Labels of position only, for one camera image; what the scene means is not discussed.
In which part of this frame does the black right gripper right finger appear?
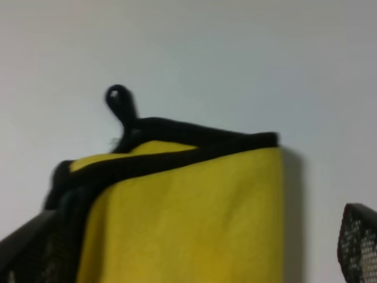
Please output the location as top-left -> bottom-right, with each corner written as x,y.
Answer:
337,203 -> 376,283

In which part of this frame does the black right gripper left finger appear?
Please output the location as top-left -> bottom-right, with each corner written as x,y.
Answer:
1,210 -> 85,282

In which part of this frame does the yellow towel with black trim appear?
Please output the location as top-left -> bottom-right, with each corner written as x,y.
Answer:
44,85 -> 284,282

